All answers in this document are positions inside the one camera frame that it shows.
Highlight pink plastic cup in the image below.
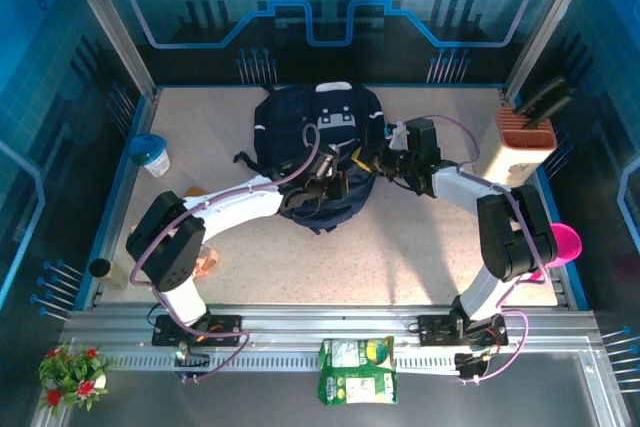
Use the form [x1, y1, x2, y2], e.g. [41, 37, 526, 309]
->
[529, 221, 584, 282]

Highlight navy blue backpack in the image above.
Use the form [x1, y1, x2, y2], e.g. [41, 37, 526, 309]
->
[233, 81, 389, 236]

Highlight artificial red flower plant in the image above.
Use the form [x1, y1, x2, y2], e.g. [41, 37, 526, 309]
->
[37, 341, 119, 418]

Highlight pink pencil case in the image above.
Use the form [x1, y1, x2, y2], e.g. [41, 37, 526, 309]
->
[192, 244, 221, 278]

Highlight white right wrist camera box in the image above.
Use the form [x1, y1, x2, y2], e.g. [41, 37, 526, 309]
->
[383, 120, 410, 151]

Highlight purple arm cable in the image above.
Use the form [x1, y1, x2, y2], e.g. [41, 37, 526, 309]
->
[424, 114, 551, 384]
[129, 122, 252, 382]

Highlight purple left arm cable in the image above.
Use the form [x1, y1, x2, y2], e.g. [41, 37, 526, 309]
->
[129, 122, 252, 382]

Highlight green snack bag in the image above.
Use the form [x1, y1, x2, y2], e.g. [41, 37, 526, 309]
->
[318, 336, 400, 406]

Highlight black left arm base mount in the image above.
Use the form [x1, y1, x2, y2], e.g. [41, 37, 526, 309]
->
[152, 314, 249, 348]

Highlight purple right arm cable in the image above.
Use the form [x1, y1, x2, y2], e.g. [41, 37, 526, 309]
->
[424, 114, 551, 384]

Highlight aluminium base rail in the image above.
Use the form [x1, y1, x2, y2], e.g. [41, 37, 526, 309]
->
[59, 302, 601, 373]

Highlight black knife handle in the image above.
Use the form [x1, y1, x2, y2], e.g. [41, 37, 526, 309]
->
[524, 86, 576, 131]
[514, 74, 566, 116]

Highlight aluminium frame post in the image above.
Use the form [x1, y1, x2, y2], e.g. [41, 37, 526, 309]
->
[54, 0, 160, 101]
[502, 0, 601, 98]

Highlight white cup with blue lid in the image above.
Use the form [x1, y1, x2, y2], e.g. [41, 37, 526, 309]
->
[129, 133, 172, 178]

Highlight orange white knife block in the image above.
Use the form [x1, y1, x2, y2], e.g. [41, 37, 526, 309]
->
[479, 106, 559, 193]

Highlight beige bottle with black cap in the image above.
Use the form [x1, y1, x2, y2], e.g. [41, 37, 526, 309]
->
[88, 257, 130, 291]

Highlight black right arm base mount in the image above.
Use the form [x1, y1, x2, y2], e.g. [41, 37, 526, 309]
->
[417, 314, 509, 348]

